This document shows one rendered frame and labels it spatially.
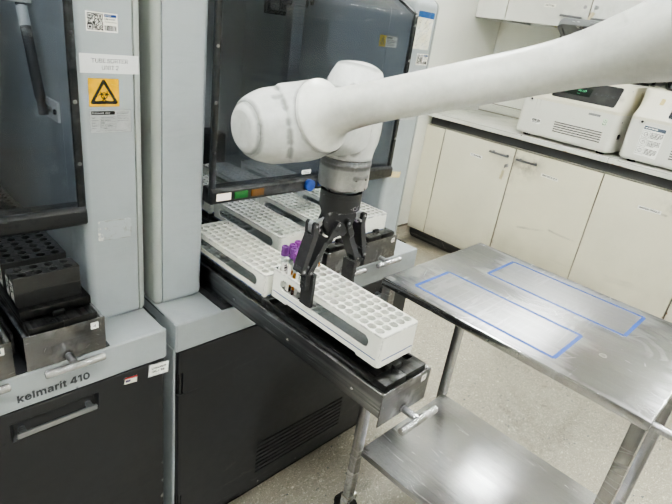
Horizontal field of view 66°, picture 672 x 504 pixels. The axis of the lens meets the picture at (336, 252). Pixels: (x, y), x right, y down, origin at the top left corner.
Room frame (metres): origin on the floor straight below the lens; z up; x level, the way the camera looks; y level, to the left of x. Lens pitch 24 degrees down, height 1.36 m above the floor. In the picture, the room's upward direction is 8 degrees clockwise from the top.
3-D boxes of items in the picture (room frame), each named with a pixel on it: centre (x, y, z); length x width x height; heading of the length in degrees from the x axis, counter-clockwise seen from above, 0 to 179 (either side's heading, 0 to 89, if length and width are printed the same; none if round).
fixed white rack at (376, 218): (1.51, 0.01, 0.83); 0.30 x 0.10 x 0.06; 48
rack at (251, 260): (1.08, 0.21, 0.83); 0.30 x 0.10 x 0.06; 48
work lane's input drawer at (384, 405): (0.96, 0.08, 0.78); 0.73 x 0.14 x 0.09; 48
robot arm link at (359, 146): (0.88, 0.01, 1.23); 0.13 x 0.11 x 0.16; 143
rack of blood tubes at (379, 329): (0.87, -0.02, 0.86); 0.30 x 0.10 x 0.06; 48
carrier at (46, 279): (0.81, 0.52, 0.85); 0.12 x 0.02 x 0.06; 138
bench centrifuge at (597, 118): (3.18, -1.35, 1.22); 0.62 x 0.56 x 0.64; 136
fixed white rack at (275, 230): (1.29, 0.21, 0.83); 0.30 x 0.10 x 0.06; 48
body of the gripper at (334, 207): (0.89, 0.01, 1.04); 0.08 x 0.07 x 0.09; 138
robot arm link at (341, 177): (0.89, 0.01, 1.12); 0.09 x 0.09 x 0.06
